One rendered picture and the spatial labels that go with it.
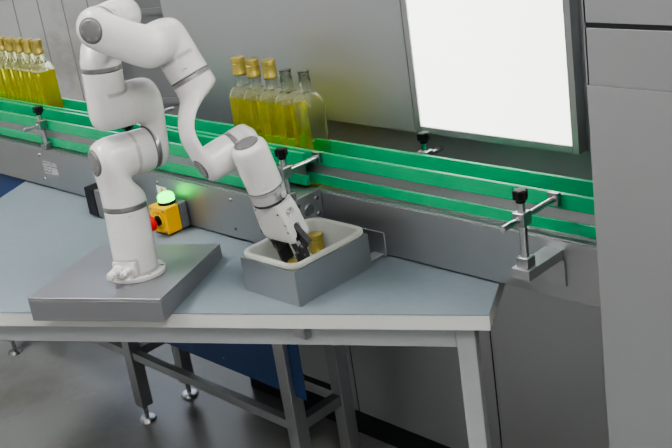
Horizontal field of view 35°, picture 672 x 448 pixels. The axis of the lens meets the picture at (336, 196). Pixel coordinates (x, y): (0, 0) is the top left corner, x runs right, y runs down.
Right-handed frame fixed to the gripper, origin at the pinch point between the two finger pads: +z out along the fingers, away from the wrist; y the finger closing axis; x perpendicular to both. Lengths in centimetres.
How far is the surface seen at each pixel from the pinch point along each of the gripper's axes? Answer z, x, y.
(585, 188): -5, -31, -53
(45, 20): 28, -137, 326
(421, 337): 16.0, -1.7, -27.8
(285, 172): -10.0, -14.3, 11.5
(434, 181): -5.8, -24.6, -21.8
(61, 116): -6, -25, 122
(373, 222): 5.1, -20.1, -4.0
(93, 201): 4, -4, 84
